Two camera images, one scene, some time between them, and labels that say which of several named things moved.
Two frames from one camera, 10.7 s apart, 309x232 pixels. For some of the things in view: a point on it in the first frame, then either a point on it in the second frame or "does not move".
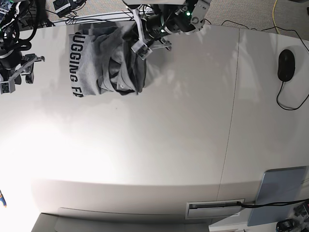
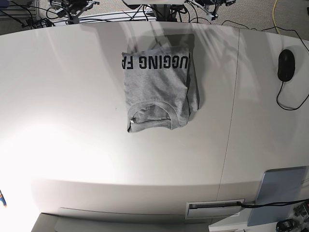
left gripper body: (27, 68) -> (75, 19)
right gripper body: (151, 29) -> (211, 15)
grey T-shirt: (102, 62) -> (161, 88)
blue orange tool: (2, 198) does not move
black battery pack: (285, 225) does not move
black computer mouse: (286, 65) does not move
